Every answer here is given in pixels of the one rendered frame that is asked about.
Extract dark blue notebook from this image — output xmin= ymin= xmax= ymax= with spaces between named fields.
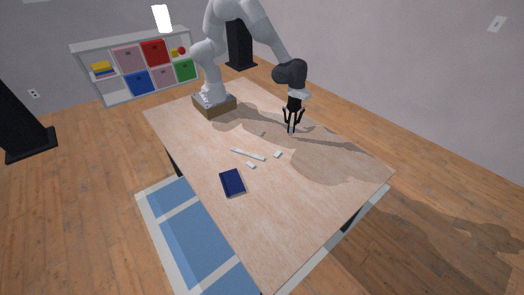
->
xmin=219 ymin=168 xmax=246 ymax=198

